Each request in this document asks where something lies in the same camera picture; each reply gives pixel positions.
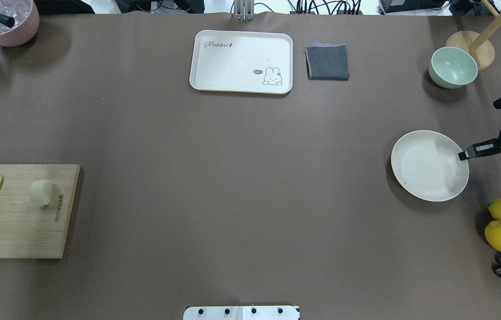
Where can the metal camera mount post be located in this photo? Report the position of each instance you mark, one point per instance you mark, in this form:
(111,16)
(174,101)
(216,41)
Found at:
(243,10)

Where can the grey folded cloth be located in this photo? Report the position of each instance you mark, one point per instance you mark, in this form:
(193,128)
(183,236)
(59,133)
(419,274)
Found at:
(327,61)

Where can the wooden cutting board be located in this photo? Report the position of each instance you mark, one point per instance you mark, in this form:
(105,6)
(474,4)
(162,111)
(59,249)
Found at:
(28,231)

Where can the white rabbit tray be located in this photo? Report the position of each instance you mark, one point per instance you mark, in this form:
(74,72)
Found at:
(242,61)

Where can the green bowl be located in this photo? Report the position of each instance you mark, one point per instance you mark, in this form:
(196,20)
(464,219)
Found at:
(452,68)

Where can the white round plate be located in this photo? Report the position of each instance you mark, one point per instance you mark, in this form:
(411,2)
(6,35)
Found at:
(426,164)

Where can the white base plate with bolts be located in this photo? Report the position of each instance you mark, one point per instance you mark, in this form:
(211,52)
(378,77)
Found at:
(257,312)

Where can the wooden stand with round base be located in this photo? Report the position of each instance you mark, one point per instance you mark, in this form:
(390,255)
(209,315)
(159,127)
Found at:
(478,45)

